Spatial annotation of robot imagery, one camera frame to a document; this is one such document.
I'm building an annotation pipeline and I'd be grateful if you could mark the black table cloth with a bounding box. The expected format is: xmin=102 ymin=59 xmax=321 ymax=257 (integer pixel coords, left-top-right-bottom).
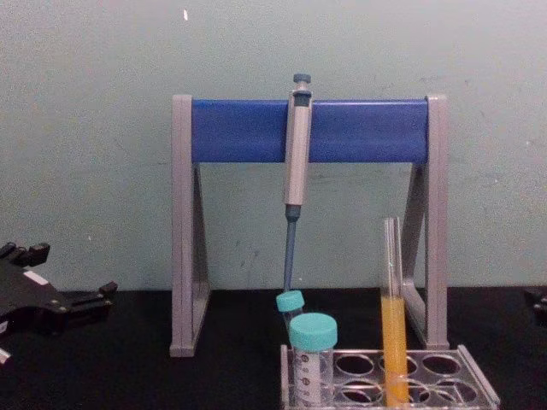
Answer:
xmin=0 ymin=287 xmax=547 ymax=410

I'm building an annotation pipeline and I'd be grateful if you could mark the glass tube with orange liquid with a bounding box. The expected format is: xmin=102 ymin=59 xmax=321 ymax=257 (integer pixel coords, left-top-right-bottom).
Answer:
xmin=381 ymin=216 xmax=410 ymax=407

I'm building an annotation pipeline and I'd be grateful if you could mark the grey pipette stand, blue bar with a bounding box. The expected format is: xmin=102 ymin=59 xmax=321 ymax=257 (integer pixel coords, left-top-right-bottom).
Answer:
xmin=169 ymin=93 xmax=450 ymax=358

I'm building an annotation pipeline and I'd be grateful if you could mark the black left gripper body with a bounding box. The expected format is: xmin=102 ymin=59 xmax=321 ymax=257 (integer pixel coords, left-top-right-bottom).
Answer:
xmin=0 ymin=255 xmax=73 ymax=339

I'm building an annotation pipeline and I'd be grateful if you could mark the large tube with teal cap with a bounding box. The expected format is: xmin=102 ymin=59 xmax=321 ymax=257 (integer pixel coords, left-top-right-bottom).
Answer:
xmin=288 ymin=312 xmax=339 ymax=409

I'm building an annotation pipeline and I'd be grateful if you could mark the small tube with teal cap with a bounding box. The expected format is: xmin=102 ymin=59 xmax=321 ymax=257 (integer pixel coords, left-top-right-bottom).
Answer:
xmin=275 ymin=290 xmax=306 ymax=332

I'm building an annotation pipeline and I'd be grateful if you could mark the clear plastic tube rack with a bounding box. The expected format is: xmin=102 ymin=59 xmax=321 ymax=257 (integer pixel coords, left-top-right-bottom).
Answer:
xmin=279 ymin=343 xmax=502 ymax=410

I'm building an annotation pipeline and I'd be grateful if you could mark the grey pipette with blue tip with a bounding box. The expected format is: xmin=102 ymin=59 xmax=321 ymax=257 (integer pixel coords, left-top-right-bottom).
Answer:
xmin=282 ymin=73 xmax=314 ymax=296

